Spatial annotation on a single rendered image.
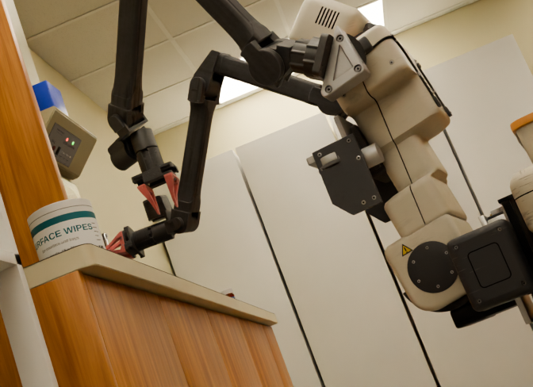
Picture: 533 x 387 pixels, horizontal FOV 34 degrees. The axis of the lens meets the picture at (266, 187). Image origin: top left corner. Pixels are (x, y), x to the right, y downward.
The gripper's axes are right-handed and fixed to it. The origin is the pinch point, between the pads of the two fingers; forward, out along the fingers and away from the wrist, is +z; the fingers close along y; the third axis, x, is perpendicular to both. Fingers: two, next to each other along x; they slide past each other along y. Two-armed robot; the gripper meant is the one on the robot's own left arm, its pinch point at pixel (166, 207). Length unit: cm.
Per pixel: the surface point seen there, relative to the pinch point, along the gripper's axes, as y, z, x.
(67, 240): 13.2, 8.9, 36.2
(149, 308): 6.9, 24.0, 18.2
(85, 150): 25, -37, -42
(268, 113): -14, -140, -369
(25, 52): 33, -74, -41
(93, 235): 9.0, 8.8, 32.4
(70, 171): 31, -32, -39
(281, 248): 7, -41, -325
